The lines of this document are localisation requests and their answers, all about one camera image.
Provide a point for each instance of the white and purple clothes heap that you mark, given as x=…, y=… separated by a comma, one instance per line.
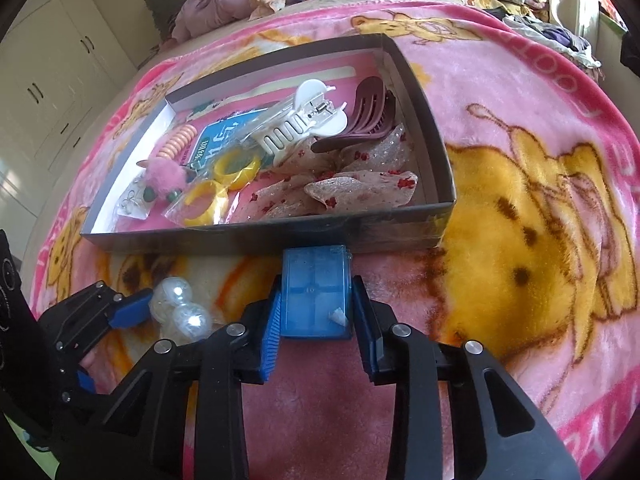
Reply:
x=565, y=40

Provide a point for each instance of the clear earrings packet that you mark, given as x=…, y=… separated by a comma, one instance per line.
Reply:
x=132, y=202

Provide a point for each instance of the white hair claw clip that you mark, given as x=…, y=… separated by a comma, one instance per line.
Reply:
x=300, y=125

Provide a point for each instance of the pink folded quilt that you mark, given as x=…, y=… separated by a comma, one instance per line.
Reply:
x=210, y=10

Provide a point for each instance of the pink printed blanket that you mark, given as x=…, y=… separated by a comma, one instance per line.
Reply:
x=500, y=110

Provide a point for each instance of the cream wardrobe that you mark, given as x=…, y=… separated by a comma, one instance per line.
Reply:
x=60, y=60

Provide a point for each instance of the maroon hair claw clip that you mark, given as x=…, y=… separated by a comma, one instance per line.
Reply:
x=365, y=110

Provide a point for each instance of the blue plastic box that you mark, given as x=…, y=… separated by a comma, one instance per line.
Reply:
x=315, y=290

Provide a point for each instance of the black garment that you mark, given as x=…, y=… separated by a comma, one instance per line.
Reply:
x=631, y=50

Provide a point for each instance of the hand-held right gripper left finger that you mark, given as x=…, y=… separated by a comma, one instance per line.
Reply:
x=270, y=332

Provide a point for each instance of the grey cardboard box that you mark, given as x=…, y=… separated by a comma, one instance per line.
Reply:
x=300, y=242

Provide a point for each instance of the floral fabric hair bow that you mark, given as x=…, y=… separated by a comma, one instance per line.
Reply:
x=350, y=190

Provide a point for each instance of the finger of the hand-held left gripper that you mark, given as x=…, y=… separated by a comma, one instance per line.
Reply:
x=86, y=381
x=132, y=310

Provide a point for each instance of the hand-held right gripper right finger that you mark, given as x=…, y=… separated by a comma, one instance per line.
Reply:
x=362, y=332

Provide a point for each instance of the yellow bangle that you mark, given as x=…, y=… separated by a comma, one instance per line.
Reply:
x=250, y=172
x=205, y=188

